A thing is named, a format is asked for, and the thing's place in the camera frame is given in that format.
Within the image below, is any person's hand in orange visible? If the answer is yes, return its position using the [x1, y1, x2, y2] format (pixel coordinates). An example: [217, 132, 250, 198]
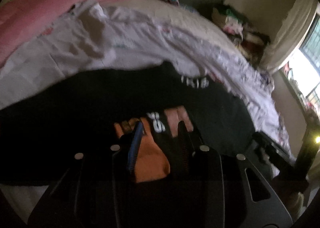
[114, 106, 194, 183]

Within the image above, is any black garment with white lettering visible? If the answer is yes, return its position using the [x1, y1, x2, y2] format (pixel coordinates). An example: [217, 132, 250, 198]
[1, 62, 254, 186]

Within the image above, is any window with green grille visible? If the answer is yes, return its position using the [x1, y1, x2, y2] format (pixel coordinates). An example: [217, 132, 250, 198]
[283, 14, 319, 114]

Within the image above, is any cream mattress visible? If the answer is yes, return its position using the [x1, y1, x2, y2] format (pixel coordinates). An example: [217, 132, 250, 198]
[104, 0, 241, 56]

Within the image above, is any pile of mixed clothes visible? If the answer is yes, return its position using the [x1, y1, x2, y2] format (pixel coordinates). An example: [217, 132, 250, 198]
[212, 4, 271, 67]

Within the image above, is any white printed bed sheet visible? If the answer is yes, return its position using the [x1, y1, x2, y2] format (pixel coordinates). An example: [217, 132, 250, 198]
[0, 0, 293, 221]

